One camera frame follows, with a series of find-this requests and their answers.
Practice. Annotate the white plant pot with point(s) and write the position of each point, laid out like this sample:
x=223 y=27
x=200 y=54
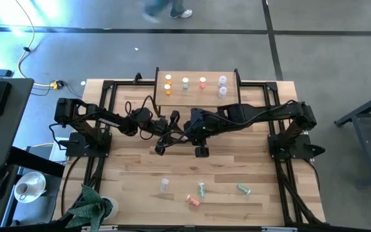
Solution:
x=114 y=207

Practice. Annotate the wooden shelf black metal frame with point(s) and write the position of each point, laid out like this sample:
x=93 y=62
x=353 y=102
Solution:
x=196 y=96

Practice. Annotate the black plug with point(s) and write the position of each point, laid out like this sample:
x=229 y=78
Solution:
x=60 y=84

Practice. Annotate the black desk leg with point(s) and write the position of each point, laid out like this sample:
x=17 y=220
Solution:
x=34 y=161

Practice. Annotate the black frame clamp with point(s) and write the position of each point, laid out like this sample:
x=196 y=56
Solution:
x=137 y=77

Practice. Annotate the clear pill bottle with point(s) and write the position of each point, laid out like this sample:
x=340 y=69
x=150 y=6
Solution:
x=222 y=79

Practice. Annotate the pink pill bottle white cap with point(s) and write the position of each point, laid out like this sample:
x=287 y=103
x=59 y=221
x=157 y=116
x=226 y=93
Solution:
x=202 y=80
x=193 y=200

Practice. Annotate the person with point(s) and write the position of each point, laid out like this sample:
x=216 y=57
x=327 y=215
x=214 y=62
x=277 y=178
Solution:
x=179 y=6

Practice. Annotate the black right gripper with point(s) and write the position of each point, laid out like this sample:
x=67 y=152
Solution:
x=205 y=129

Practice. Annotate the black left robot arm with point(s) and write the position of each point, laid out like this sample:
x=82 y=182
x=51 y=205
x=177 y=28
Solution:
x=108 y=122

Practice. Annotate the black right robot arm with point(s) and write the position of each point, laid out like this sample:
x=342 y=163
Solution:
x=262 y=112

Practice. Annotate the silver metal bracket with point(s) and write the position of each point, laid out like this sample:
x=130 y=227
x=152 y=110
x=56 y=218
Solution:
x=100 y=228
x=279 y=229

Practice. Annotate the white cup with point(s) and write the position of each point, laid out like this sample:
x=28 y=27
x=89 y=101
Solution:
x=22 y=189

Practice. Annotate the green pill bottle white cap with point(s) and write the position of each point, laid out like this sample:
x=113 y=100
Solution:
x=243 y=189
x=201 y=190

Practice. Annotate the green leafy plant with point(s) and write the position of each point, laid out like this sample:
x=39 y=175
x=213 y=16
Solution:
x=89 y=209

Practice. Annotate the clear bottle with pink pills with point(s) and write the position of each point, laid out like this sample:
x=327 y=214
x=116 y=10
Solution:
x=164 y=185

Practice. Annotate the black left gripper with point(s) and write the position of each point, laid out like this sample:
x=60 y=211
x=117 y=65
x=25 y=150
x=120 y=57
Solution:
x=163 y=129

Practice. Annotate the dark grey desk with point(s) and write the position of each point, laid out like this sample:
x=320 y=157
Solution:
x=5 y=135

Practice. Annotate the yellow plug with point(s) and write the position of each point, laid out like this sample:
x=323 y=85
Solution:
x=54 y=85

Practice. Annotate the grey metal cart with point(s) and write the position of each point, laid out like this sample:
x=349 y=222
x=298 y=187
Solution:
x=365 y=151

